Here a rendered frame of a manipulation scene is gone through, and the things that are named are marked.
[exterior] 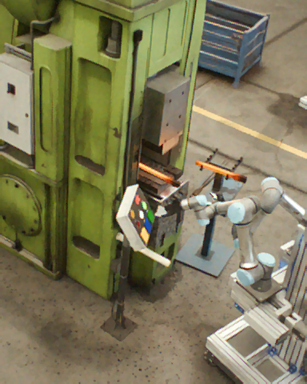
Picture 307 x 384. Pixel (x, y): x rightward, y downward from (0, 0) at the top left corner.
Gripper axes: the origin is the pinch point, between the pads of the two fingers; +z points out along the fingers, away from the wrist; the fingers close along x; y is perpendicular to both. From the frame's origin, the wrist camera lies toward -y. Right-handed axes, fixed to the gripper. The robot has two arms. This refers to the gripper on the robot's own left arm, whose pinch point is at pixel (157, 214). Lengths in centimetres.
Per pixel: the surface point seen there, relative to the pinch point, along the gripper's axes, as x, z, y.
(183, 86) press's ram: -51, -37, 60
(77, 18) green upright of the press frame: -31, 1, 132
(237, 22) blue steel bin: -490, 7, -59
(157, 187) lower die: -37.0, 8.0, -1.3
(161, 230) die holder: -34, 20, -36
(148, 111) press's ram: -36, -13, 57
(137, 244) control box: 26.9, 8.6, -0.6
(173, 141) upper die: -48, -15, 25
